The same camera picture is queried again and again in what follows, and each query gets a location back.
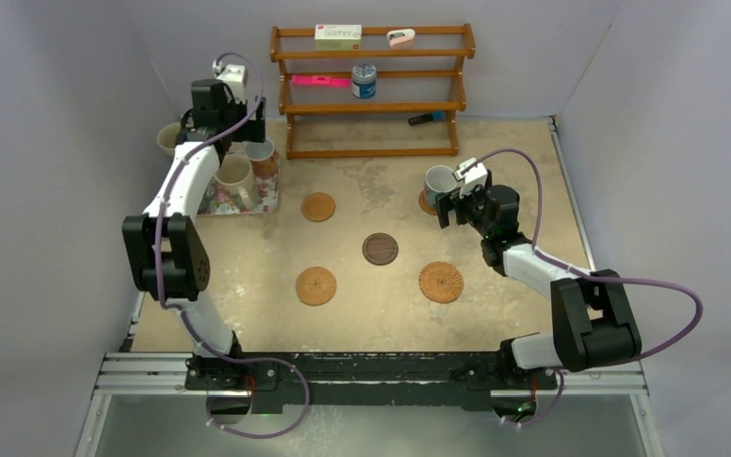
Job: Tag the tall cream mug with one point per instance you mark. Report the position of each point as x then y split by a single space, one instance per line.
166 138

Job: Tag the black blue marker pen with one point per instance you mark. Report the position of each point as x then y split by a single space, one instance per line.
431 117

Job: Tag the blue mug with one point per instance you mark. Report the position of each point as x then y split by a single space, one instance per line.
438 180

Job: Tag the pink highlighter marker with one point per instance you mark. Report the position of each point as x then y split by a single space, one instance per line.
319 81

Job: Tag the dark brown wooden coaster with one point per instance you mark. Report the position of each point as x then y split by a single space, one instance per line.
380 249

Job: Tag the white mug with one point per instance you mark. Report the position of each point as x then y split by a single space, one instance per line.
263 158

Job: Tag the blue white lidded jar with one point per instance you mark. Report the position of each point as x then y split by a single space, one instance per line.
363 81

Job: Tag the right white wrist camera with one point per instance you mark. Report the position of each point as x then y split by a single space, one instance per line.
470 175

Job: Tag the woven rattan coaster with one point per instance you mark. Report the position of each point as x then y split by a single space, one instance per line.
441 282
315 286

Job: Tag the cream mug with plant print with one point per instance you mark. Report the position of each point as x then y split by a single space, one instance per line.
236 175

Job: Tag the black aluminium base frame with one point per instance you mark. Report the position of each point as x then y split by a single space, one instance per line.
362 404

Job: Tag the white green cardboard box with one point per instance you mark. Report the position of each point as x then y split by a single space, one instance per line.
337 37

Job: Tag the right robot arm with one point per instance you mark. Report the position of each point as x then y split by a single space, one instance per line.
592 324

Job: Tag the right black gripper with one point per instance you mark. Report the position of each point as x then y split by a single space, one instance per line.
461 201

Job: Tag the wooden three-tier shelf rack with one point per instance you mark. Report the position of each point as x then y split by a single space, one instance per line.
454 103

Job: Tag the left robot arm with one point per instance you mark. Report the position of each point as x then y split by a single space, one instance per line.
166 256

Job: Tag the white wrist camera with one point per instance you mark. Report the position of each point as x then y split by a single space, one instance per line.
470 175
234 76

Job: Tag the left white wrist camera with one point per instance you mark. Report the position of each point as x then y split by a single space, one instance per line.
234 76

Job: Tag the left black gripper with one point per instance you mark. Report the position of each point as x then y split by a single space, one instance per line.
251 130

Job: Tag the smooth wooden coaster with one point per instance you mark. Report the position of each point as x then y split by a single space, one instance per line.
424 205
318 206

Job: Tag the pink white small device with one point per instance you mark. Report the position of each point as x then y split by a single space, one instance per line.
400 39

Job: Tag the floral pattern tray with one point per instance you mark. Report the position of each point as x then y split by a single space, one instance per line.
217 200

